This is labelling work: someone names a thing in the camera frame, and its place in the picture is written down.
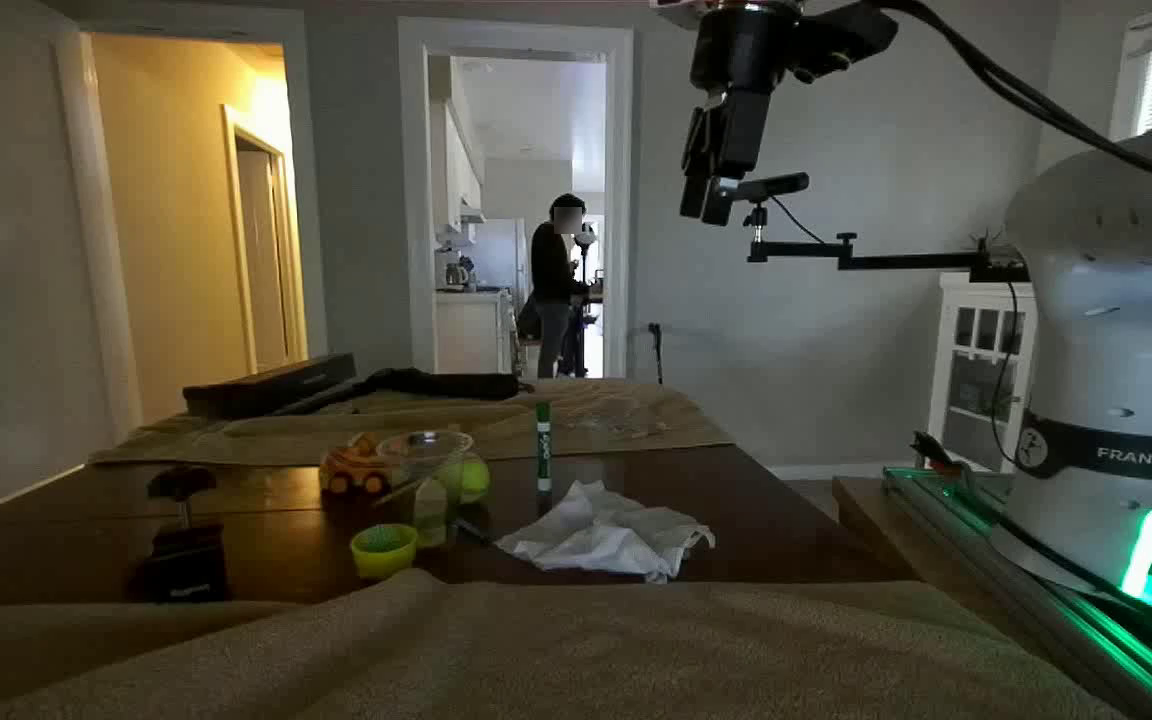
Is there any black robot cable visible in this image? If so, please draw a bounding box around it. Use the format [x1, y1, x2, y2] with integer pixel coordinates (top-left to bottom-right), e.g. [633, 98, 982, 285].
[869, 0, 1152, 197]

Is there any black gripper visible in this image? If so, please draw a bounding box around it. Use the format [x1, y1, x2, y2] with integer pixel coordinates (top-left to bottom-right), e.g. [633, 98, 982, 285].
[675, 3, 807, 230]

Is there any wrinkled beige cloth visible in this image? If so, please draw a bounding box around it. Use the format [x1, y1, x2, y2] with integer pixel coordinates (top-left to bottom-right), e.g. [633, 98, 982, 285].
[0, 569, 1130, 720]

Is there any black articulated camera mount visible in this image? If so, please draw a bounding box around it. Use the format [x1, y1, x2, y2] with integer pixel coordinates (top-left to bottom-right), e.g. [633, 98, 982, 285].
[745, 200, 1037, 285]

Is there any green marker pen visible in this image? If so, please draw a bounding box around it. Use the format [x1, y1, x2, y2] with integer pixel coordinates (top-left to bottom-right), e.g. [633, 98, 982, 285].
[527, 398, 560, 499]

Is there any dark cloth strip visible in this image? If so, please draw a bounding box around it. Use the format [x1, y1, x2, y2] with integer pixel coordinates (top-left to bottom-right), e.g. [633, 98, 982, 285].
[316, 366, 527, 410]

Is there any green lit metal rail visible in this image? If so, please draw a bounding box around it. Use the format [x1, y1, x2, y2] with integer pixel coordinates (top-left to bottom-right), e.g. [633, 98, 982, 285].
[877, 460, 1152, 720]

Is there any black stereo camera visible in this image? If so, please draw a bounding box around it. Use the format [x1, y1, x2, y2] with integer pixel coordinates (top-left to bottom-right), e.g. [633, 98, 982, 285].
[728, 170, 816, 210]

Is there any tan cloth with stains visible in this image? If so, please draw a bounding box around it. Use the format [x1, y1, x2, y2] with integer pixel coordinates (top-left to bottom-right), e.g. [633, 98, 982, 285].
[86, 375, 742, 472]

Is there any person in dark clothes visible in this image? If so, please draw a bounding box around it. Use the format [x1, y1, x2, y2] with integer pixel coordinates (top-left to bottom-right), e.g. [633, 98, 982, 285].
[518, 188, 609, 386]

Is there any small black device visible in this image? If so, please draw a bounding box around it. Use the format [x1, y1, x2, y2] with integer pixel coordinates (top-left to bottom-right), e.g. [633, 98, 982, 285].
[134, 464, 237, 610]

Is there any white door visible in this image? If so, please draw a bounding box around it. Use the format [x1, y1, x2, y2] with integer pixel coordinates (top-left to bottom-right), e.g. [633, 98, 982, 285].
[222, 103, 311, 375]

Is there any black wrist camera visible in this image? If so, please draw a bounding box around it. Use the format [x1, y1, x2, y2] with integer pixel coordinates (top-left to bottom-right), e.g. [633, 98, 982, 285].
[793, 0, 904, 87]

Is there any small lime green cup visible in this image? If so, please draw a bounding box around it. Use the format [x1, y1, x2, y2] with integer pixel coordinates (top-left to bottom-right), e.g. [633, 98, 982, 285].
[346, 519, 425, 585]

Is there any clear glass bowl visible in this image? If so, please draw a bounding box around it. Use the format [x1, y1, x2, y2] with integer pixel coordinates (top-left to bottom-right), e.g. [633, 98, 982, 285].
[376, 423, 479, 492]

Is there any long black case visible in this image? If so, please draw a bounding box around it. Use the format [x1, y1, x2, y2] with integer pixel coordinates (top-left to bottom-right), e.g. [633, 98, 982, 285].
[179, 347, 362, 423]

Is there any orange yellow toy truck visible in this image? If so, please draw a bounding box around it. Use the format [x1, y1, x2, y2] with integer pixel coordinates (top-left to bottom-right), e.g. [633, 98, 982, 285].
[316, 429, 399, 505]

